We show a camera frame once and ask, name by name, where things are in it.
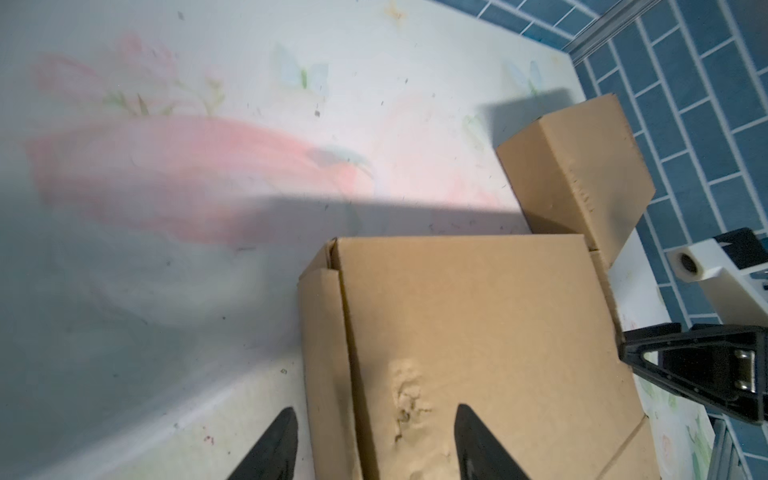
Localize aluminium corner post right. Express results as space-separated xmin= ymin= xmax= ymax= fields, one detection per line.
xmin=563 ymin=0 xmax=660 ymax=64

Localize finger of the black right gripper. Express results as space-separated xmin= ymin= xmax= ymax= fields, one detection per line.
xmin=619 ymin=323 xmax=767 ymax=425

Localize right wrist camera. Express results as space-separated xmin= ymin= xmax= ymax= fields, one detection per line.
xmin=666 ymin=228 xmax=767 ymax=327

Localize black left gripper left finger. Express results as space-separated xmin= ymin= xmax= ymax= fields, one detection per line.
xmin=228 ymin=407 xmax=298 ymax=480

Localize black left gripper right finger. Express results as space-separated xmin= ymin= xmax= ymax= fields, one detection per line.
xmin=454 ymin=404 xmax=529 ymax=480

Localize brown cardboard box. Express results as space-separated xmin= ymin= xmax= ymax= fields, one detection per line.
xmin=496 ymin=94 xmax=656 ymax=269

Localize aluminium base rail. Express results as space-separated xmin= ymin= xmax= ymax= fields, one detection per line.
xmin=707 ymin=417 xmax=750 ymax=480

